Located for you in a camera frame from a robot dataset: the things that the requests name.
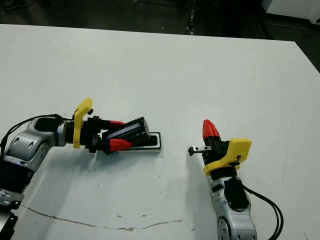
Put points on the left yellow wrist camera mount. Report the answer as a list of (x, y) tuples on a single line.
[(79, 125)]

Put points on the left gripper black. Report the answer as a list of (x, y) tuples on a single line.
[(90, 132)]

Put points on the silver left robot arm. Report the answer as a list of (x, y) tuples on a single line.
[(27, 142)]

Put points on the small black rectangular box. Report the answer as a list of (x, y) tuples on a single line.
[(135, 130)]

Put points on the right yellow wrist camera mount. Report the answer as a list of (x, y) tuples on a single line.
[(240, 150)]

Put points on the yellow wrist camera mount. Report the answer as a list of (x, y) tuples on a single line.
[(79, 125), (240, 150)]

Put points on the white camera box base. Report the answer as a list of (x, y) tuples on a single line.
[(155, 151)]

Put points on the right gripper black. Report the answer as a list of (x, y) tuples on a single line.
[(217, 153)]

